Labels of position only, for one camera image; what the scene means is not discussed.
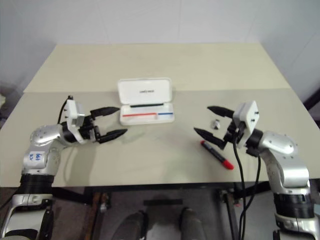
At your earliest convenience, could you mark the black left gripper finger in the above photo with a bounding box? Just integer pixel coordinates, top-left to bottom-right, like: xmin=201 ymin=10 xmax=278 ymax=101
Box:
xmin=90 ymin=106 xmax=121 ymax=119
xmin=98 ymin=129 xmax=129 ymax=145

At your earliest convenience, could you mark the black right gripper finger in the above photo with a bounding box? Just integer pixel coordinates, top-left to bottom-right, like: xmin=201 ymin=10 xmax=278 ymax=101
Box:
xmin=193 ymin=127 xmax=226 ymax=151
xmin=206 ymin=105 xmax=236 ymax=119

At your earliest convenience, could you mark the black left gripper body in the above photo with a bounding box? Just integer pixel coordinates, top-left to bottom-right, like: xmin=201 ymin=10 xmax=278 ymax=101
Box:
xmin=79 ymin=115 xmax=101 ymax=143

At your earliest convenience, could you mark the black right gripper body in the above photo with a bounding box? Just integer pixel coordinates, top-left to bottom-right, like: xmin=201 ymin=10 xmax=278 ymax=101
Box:
xmin=222 ymin=117 xmax=247 ymax=151

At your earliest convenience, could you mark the white pen case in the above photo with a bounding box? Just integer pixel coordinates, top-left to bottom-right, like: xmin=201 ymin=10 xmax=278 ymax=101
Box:
xmin=117 ymin=77 xmax=175 ymax=126

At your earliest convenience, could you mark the black marker with red cap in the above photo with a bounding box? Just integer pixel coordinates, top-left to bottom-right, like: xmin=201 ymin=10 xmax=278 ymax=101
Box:
xmin=199 ymin=140 xmax=235 ymax=171

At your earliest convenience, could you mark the red pen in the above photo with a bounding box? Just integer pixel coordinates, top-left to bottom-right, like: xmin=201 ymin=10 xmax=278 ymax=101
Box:
xmin=123 ymin=113 xmax=158 ymax=118

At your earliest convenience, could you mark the black pen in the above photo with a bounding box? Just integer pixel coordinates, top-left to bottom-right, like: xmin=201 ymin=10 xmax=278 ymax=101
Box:
xmin=129 ymin=101 xmax=165 ymax=108

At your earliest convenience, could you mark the black flat strip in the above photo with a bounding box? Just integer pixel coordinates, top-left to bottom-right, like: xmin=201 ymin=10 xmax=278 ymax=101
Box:
xmin=143 ymin=198 xmax=184 ymax=207

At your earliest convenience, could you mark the dark rounded shape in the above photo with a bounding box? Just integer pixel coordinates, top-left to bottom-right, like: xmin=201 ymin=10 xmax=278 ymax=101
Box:
xmin=119 ymin=209 xmax=151 ymax=240
xmin=179 ymin=206 xmax=206 ymax=240

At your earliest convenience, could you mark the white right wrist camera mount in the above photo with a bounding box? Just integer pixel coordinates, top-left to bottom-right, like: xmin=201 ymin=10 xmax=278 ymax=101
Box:
xmin=232 ymin=100 xmax=260 ymax=149

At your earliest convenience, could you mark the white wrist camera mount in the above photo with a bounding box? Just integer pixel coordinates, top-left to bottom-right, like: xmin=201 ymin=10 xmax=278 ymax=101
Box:
xmin=232 ymin=100 xmax=260 ymax=149
xmin=63 ymin=98 xmax=87 ymax=145

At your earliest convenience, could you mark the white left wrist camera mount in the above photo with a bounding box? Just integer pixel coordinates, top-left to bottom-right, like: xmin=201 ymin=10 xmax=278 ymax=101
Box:
xmin=63 ymin=98 xmax=87 ymax=145

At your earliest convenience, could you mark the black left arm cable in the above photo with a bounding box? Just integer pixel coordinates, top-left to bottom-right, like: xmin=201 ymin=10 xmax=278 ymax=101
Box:
xmin=57 ymin=94 xmax=75 ymax=125

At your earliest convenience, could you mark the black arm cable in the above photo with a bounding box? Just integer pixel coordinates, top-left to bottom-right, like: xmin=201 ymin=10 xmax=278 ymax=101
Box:
xmin=232 ymin=136 xmax=248 ymax=240
xmin=57 ymin=94 xmax=75 ymax=125
xmin=238 ymin=152 xmax=262 ymax=240

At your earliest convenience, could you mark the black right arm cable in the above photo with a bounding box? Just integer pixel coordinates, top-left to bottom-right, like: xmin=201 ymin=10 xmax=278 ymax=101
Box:
xmin=232 ymin=136 xmax=248 ymax=240
xmin=238 ymin=152 xmax=262 ymax=240

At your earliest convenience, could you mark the black metal table frame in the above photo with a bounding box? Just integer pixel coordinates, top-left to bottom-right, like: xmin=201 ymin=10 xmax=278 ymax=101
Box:
xmin=51 ymin=180 xmax=275 ymax=240

